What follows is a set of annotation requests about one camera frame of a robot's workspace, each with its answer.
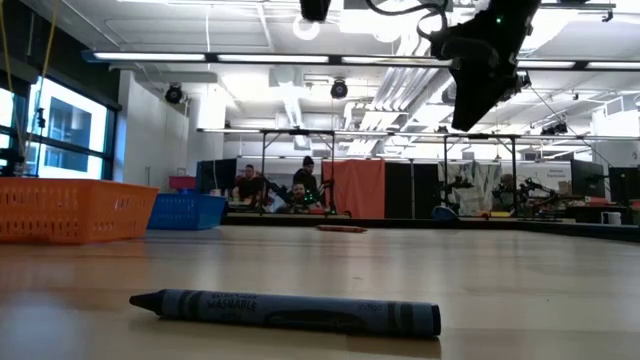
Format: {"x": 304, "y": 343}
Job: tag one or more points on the black ceiling speaker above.
{"x": 339, "y": 90}
{"x": 173, "y": 94}

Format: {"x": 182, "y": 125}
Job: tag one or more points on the red box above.
{"x": 182, "y": 182}

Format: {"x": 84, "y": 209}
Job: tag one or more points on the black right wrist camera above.
{"x": 460, "y": 47}

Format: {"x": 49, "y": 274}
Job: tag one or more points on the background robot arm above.
{"x": 540, "y": 195}
{"x": 456, "y": 192}

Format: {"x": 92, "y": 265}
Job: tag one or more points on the large window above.
{"x": 70, "y": 125}

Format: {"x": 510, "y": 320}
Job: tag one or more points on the blue round object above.
{"x": 445, "y": 215}

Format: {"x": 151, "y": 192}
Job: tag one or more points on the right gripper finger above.
{"x": 475, "y": 95}

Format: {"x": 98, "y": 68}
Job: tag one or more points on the black aluminium table frame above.
{"x": 400, "y": 221}

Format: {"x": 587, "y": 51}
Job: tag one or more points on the orange partition curtain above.
{"x": 357, "y": 190}

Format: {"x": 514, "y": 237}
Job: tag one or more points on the blue crayon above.
{"x": 300, "y": 312}

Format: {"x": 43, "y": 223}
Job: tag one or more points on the orange plastic basket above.
{"x": 100, "y": 187}

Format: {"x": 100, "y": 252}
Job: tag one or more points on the black partition panel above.
{"x": 400, "y": 190}

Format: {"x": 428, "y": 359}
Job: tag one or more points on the person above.
{"x": 248, "y": 187}
{"x": 505, "y": 192}
{"x": 299, "y": 197}
{"x": 306, "y": 175}

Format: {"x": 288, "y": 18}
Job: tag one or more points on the blue plastic basket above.
{"x": 185, "y": 220}

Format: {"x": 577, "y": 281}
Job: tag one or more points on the overhead LED light bar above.
{"x": 150, "y": 56}

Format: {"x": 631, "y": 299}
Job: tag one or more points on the white mug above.
{"x": 611, "y": 218}

